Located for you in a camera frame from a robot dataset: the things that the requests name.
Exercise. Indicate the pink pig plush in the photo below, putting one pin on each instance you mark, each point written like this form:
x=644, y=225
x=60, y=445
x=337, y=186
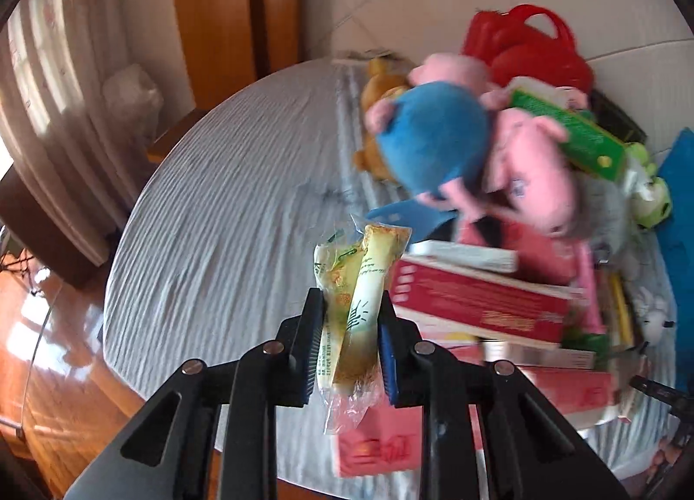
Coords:
x=531, y=174

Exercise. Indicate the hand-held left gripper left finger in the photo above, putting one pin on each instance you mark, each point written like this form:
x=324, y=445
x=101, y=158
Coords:
x=308, y=353

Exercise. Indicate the brown plush toy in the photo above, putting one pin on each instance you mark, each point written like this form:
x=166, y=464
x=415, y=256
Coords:
x=379, y=93

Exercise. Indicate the small pink plush toy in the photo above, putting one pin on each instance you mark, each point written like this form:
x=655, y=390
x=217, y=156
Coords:
x=450, y=71

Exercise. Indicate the flat white box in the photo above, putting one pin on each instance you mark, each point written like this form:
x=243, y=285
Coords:
x=466, y=256

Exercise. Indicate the blue pig plush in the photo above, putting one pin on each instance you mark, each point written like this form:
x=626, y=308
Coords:
x=434, y=142

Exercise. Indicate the grey plush toy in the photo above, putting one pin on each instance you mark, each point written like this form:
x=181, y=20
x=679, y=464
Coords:
x=602, y=207

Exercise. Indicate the large red box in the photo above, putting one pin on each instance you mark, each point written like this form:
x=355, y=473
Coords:
x=477, y=299

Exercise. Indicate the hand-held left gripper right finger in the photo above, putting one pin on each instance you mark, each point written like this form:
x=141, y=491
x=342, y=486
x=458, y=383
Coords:
x=387, y=364

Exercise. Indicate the white goose plush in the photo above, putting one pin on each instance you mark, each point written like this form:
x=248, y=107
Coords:
x=653, y=310

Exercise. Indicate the blue plastic storage crate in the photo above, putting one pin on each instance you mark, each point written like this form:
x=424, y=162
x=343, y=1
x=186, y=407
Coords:
x=680, y=180

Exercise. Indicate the clear plastic bag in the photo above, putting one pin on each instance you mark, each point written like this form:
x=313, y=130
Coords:
x=130, y=93

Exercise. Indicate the green cardboard box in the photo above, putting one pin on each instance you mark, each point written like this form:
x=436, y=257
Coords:
x=574, y=131

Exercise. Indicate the dark wooden cabinet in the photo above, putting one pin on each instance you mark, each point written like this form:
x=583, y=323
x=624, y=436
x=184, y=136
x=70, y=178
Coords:
x=49, y=223

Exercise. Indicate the pink tissue pack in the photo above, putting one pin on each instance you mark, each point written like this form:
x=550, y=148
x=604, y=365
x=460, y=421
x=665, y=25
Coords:
x=574, y=391
x=379, y=448

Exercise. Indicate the large green frog plush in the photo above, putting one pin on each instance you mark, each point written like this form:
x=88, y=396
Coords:
x=648, y=193

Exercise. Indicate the red hard-shell handbag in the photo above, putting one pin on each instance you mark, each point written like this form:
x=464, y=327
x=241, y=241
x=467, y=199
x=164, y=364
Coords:
x=531, y=58

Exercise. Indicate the white pleated curtain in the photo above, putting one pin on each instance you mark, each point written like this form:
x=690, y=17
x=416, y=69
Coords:
x=59, y=71

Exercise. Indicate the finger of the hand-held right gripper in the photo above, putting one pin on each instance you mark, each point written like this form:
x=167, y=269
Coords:
x=656, y=390

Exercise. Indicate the yellow snack packet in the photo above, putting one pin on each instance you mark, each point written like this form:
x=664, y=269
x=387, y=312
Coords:
x=374, y=272

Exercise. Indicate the green and white snack packet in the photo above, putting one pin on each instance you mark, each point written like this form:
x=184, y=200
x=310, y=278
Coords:
x=339, y=283

